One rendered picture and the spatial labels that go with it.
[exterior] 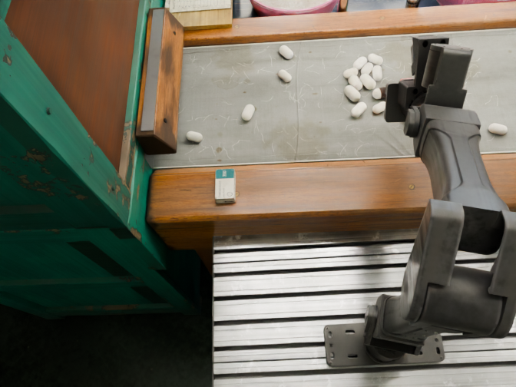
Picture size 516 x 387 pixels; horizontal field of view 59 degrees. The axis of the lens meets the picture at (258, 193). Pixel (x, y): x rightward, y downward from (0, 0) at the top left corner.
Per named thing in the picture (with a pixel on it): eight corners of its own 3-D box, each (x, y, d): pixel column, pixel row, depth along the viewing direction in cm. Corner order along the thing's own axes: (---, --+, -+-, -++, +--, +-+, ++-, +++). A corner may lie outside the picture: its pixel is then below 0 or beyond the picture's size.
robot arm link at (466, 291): (375, 299, 74) (431, 253, 44) (417, 307, 73) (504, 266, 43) (370, 339, 72) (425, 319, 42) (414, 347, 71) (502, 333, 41)
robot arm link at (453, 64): (415, 41, 67) (426, 49, 56) (476, 47, 65) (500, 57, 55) (398, 117, 71) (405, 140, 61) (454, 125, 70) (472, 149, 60)
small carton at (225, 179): (235, 203, 82) (234, 198, 80) (216, 203, 82) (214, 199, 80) (235, 173, 85) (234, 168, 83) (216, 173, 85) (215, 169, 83)
